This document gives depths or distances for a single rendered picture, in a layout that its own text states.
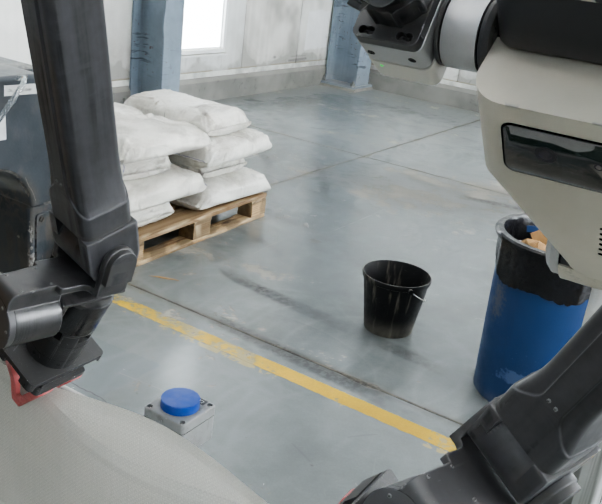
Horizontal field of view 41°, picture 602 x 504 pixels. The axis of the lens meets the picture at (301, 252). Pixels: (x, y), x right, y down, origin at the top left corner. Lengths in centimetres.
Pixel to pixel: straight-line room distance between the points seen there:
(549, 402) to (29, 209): 70
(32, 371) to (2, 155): 26
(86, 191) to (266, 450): 196
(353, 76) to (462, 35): 855
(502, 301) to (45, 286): 232
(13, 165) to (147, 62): 600
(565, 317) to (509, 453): 229
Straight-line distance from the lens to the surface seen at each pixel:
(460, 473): 62
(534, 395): 57
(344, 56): 956
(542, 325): 291
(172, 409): 123
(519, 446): 62
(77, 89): 69
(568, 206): 102
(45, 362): 90
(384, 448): 273
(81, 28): 66
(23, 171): 102
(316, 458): 263
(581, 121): 90
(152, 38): 693
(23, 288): 79
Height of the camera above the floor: 152
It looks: 21 degrees down
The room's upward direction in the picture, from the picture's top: 7 degrees clockwise
